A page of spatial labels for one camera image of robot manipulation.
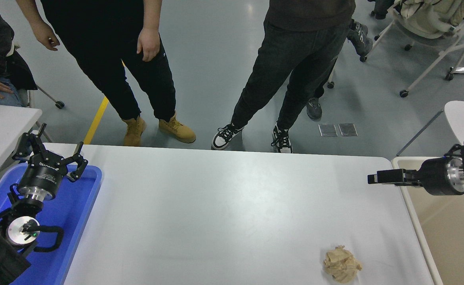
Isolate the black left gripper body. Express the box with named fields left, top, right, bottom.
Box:
left=18, top=152, right=67, bottom=192

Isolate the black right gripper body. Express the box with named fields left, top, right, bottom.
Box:
left=417, top=157, right=452, bottom=196

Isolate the tan paper ball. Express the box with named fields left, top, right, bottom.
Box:
left=323, top=245, right=363, bottom=283

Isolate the person's right hand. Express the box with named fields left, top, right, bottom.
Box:
left=30, top=20, right=61, bottom=51

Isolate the person's left hand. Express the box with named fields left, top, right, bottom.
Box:
left=137, top=27, right=161, bottom=62

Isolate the white side table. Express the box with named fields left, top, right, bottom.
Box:
left=0, top=102, right=54, bottom=186

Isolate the grey office chair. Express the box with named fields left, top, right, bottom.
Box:
left=9, top=40, right=66, bottom=109

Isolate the blue plastic tray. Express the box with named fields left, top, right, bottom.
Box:
left=0, top=162, right=103, bottom=285

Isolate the large pale bin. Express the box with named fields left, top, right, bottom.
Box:
left=391, top=156, right=464, bottom=285

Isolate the person in grey shoes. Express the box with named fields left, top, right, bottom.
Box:
left=306, top=19, right=374, bottom=120

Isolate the person in tan boots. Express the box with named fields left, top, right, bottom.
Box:
left=16, top=0, right=197, bottom=147

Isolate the white-framed rolling chair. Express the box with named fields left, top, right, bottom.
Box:
left=360, top=0, right=464, bottom=98

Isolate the person in black-white sneakers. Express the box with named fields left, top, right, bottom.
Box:
left=211, top=0, right=356, bottom=154

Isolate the cream jacket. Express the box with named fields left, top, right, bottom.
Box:
left=392, top=0, right=464, bottom=39

